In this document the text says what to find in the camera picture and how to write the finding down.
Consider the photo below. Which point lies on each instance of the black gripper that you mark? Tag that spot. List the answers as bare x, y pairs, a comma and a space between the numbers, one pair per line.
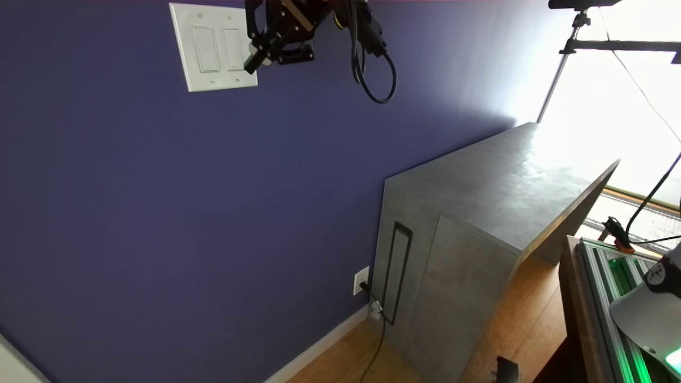
289, 19

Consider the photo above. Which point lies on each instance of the white rocker light switch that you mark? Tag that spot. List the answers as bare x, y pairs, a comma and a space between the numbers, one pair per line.
233, 45
205, 49

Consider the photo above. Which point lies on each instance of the gray robot base cover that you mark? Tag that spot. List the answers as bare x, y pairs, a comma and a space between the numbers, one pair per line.
649, 312

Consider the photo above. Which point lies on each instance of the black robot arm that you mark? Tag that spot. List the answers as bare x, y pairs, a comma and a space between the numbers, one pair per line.
365, 24

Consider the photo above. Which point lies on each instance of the gray concrete-look desk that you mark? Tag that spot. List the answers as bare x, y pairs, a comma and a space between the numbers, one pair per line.
497, 191

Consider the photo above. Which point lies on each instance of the gray tripod pole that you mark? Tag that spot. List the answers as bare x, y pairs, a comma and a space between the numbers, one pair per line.
561, 71

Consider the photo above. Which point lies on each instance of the black boom bar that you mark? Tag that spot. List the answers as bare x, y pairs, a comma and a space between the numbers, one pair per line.
625, 45

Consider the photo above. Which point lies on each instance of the black red clamp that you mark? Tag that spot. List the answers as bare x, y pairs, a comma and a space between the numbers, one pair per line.
616, 232

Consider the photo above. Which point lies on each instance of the black floor block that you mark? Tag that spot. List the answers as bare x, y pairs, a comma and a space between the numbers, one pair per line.
507, 371

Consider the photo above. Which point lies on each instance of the white double switch plate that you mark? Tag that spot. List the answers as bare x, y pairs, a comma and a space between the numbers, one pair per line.
194, 82

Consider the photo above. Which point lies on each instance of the white wall outlet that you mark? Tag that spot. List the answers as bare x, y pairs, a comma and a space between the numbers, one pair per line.
359, 276

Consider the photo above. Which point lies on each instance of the robot stand with aluminium frame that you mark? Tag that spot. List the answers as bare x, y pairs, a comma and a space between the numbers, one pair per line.
593, 320

